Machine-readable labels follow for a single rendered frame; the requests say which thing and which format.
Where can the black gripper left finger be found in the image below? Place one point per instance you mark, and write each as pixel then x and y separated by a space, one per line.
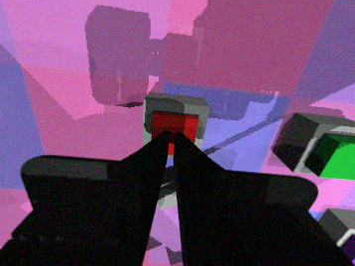
pixel 133 183

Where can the red button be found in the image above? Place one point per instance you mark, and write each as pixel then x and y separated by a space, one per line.
pixel 174 113

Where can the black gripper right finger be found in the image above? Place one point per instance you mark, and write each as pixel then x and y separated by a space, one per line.
pixel 203 186

